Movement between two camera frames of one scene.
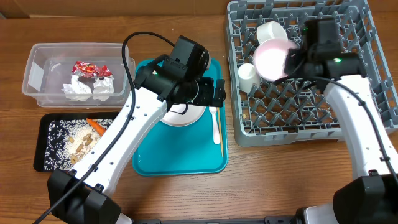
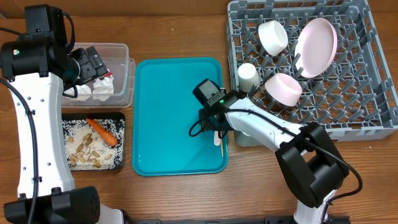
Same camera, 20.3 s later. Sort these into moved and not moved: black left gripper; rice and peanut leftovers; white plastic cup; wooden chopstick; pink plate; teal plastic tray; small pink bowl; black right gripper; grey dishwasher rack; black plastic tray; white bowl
Moved: pink plate; black left gripper; small pink bowl; black right gripper
Not moved: grey dishwasher rack; white plastic cup; white bowl; rice and peanut leftovers; black plastic tray; teal plastic tray; wooden chopstick
